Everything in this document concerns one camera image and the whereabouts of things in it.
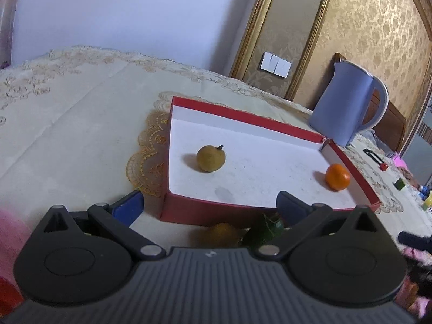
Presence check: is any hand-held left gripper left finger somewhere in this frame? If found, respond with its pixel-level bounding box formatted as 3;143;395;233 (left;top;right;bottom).
35;190;167;261

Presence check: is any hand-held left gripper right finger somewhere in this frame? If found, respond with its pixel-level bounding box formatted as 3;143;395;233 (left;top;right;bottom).
255;191;388;261

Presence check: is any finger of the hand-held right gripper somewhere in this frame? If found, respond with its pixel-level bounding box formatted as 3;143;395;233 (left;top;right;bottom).
397;231;432;254

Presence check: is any green avocado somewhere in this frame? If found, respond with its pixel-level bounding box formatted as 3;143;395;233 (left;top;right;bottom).
242;212;285;248

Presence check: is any red cardboard box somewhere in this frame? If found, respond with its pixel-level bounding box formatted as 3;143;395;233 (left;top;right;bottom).
159;96;383;227

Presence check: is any yellow-green round fruit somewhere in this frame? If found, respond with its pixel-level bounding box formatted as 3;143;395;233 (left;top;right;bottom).
199;223;241;248

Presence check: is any orange tangerine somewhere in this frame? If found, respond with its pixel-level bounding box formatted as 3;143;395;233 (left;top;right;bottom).
325;163;351;191

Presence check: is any brown round fruit with stem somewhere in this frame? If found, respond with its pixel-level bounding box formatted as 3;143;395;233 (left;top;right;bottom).
196;144;226;173

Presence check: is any black tool with red ball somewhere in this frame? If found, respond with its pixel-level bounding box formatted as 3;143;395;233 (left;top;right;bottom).
363;148;389;171

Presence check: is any blue electric kettle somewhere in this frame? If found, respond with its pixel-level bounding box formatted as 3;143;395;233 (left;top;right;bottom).
309;60;389;147

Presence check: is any wooden headboard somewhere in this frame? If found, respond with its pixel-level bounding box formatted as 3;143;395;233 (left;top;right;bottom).
333;53;407;152

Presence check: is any white wall switch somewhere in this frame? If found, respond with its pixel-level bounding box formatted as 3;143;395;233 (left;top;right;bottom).
260;51;292;78

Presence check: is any gold wall frame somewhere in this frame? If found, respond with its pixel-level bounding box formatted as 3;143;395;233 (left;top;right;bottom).
229;0;339;101

